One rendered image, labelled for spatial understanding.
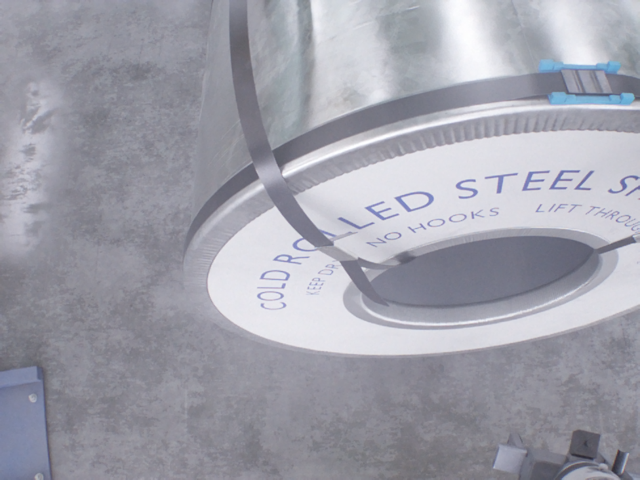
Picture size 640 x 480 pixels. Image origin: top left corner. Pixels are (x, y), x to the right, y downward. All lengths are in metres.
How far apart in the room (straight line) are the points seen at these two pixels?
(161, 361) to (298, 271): 1.04
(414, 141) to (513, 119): 0.12
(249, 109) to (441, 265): 0.85
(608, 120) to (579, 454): 0.40
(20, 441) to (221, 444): 0.72
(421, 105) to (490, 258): 0.86
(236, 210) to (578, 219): 0.54
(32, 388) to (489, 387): 1.59
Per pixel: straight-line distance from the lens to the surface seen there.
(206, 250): 0.89
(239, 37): 0.78
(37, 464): 2.05
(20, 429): 2.09
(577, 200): 0.87
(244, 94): 0.73
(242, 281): 1.02
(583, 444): 0.71
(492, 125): 0.65
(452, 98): 0.64
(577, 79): 0.68
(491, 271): 1.44
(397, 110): 0.65
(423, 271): 1.41
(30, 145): 2.59
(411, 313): 1.35
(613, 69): 0.71
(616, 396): 2.11
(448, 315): 1.39
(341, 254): 0.78
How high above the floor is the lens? 1.82
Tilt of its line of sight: 65 degrees down
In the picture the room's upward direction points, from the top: 1 degrees counter-clockwise
